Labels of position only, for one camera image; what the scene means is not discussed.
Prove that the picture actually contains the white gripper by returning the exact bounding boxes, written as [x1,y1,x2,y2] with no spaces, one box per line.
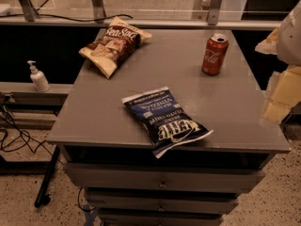
[255,1,301,124]

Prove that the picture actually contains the blue Kettle chip bag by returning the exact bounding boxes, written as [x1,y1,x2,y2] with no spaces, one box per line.
[122,87,213,158]

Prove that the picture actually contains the brown Sea Salt chip bag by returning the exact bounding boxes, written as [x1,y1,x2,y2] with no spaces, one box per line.
[79,17,151,79]

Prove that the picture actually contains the red Coca-Cola can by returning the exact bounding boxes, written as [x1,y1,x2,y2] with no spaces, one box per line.
[201,33,229,75]

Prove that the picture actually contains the grey drawer cabinet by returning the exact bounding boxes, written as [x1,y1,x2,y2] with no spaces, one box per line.
[49,29,290,226]

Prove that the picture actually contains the white pump dispenser bottle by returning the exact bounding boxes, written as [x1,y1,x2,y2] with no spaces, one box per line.
[27,60,50,92]

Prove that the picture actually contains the black stand leg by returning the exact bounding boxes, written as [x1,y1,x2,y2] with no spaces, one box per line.
[34,147,60,208]

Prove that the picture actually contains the metal railing frame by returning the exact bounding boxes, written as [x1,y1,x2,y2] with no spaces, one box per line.
[0,0,301,32]

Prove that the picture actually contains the black cable on ledge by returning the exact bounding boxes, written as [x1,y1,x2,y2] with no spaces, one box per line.
[0,12,135,23]

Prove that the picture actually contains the black floor cables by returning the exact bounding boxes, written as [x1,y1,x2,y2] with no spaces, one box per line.
[0,92,55,157]

